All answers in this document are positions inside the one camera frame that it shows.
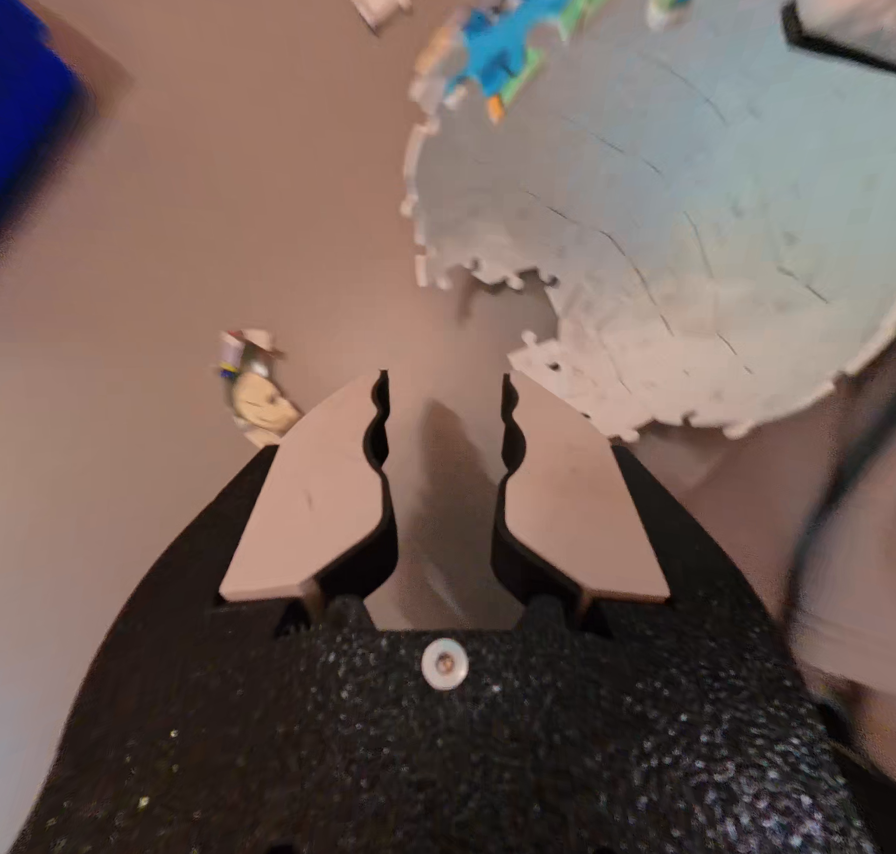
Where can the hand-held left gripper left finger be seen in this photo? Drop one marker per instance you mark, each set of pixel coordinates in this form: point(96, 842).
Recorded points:
point(308, 504)

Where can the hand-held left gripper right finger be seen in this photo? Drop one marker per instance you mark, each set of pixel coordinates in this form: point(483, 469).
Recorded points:
point(581, 504)

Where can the partly built puzzle ball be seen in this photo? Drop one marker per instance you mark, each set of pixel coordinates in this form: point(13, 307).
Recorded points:
point(672, 210)

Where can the joined colourful puzzle pieces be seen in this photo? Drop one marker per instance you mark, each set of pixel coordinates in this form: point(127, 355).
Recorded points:
point(257, 396)

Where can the blue box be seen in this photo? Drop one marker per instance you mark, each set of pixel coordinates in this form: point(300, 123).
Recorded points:
point(31, 98)

